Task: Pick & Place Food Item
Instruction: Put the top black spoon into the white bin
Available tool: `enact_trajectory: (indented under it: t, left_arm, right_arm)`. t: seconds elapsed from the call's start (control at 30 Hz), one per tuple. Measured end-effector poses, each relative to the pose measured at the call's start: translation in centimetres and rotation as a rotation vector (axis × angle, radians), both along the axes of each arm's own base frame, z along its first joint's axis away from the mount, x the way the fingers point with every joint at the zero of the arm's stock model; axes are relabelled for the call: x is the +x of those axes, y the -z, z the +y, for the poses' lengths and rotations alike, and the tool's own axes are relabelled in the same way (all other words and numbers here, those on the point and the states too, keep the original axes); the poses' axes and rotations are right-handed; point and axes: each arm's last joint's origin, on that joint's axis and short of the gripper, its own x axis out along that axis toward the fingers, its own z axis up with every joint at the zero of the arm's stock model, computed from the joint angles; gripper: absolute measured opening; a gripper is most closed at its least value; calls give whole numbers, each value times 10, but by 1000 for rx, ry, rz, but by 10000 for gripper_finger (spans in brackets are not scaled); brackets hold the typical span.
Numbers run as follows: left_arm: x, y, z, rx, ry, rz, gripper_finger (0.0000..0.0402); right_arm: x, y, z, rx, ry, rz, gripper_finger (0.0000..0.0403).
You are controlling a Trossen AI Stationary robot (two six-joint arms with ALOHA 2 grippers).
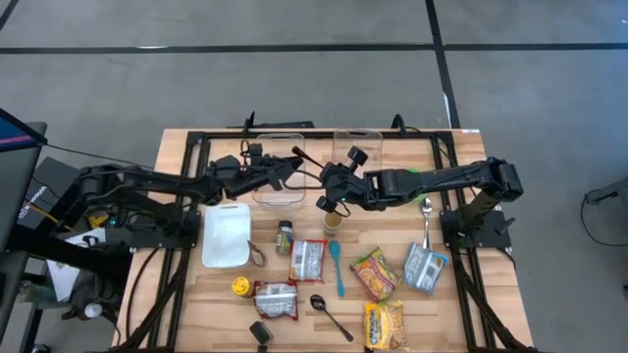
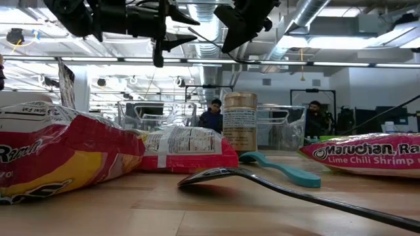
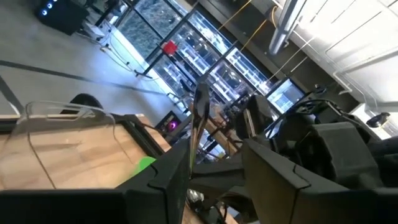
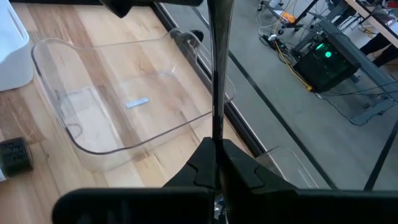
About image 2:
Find lime chili shrimp ramen packet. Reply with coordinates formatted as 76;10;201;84
298;132;420;180

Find tan-lidded spice jar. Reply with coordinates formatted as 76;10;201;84
222;91;259;155

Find ceiling light strip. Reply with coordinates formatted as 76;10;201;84
0;55;420;69

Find white column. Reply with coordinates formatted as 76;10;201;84
64;65;91;112

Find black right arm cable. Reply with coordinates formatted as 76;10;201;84
187;26;262;66

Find clear plastic bin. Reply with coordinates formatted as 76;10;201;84
257;104;307;152
117;100;198;132

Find brown foil packet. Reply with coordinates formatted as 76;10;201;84
57;58;76;111

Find black frame stand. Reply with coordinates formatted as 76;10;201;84
290;88;337;138

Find black monitors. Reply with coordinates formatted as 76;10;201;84
337;105;410;136

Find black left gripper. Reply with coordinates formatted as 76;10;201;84
98;0;201;68

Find teal plastic spoon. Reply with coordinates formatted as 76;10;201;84
238;151;322;189

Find person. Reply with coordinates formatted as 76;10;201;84
198;98;224;134
304;100;334;139

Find black ceiling fixture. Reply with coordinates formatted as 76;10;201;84
5;28;26;46

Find black spoon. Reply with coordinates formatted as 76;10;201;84
177;167;420;234

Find red ramen noodle packet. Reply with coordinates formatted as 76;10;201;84
0;100;147;206
135;126;240;174

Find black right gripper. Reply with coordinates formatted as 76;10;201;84
213;0;282;54

